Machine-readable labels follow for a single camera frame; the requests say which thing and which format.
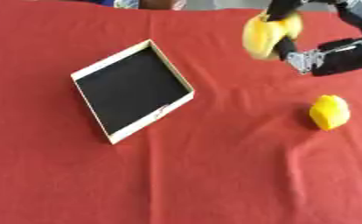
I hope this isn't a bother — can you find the tan box with black inside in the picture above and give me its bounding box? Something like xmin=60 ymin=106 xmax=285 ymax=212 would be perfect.
xmin=69 ymin=38 xmax=197 ymax=145

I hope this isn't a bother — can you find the yellow toy fruit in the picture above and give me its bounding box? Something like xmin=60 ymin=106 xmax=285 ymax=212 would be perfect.
xmin=240 ymin=11 xmax=305 ymax=61
xmin=308 ymin=94 xmax=352 ymax=131

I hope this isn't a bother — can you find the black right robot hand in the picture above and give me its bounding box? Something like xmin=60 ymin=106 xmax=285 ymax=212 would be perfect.
xmin=265 ymin=0 xmax=362 ymax=78

